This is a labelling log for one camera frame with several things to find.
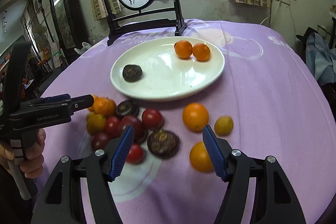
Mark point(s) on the white plastic bag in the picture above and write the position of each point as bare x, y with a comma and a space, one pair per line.
85, 46

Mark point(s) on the person's left hand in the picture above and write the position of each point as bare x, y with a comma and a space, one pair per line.
33, 166

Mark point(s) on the white oval plate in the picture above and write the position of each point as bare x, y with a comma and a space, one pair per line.
165, 76

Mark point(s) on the purple tablecloth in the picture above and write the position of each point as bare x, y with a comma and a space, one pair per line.
278, 109

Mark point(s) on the dark passion fruit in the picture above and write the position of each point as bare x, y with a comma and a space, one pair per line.
163, 144
127, 107
132, 73

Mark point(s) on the small orange mandarin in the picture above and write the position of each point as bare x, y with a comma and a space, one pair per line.
195, 117

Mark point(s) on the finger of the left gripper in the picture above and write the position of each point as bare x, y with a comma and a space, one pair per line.
80, 103
63, 98

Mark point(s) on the yellow-orange citrus fruit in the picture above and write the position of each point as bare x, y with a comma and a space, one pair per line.
96, 124

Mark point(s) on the orange fruit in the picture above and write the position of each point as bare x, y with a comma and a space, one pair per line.
199, 158

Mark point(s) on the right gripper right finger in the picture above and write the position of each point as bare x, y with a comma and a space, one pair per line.
275, 200

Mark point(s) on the red cherry tomato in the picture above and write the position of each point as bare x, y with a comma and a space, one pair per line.
152, 119

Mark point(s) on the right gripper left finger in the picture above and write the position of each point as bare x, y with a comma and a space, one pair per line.
61, 200

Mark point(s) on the yellow kumquat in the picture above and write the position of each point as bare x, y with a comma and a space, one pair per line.
224, 125

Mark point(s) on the dark wooden cabinet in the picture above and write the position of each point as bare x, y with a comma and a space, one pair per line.
69, 25

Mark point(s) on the dark red plum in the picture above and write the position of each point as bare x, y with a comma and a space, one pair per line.
140, 132

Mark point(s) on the blue clothes pile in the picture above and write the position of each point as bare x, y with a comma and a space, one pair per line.
317, 55

